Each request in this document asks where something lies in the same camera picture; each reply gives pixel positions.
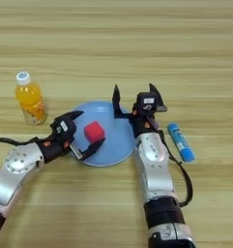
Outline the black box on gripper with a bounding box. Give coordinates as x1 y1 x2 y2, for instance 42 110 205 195
135 91 160 114
49 114 77 143

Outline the blue round plate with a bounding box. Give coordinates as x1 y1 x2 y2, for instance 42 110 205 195
68 100 138 168

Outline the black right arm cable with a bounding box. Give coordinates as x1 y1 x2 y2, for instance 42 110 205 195
160 129 193 208

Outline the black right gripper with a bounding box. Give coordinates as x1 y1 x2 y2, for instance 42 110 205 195
111 82 168 139

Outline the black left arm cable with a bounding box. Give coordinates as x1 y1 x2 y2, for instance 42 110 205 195
0 137 42 146

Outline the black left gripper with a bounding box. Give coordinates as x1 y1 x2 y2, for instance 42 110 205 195
40 109 106 164

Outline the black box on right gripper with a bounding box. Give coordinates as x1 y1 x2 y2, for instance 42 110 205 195
135 91 160 114

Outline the red cube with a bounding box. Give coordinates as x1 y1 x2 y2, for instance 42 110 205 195
83 120 106 144

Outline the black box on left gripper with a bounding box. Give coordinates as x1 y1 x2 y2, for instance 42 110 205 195
49 114 77 143

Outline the blue glue stick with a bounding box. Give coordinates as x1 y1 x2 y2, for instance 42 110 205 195
166 122 196 163

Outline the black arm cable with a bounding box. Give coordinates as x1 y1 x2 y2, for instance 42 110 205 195
0 137 42 146
160 129 193 208

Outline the orange juice bottle white cap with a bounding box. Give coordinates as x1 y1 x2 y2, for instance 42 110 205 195
15 71 48 126

